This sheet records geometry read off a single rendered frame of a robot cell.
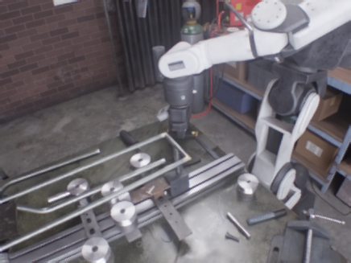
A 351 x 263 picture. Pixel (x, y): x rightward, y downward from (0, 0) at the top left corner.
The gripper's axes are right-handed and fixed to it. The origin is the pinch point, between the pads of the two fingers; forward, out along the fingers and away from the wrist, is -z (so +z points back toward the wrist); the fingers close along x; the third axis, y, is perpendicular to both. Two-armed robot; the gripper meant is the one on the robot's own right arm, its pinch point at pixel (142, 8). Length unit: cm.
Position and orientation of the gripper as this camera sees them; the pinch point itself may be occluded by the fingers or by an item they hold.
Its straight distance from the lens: 91.4
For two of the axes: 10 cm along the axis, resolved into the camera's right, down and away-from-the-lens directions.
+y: 9.5, 2.1, -2.4
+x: -3.2, 4.7, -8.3
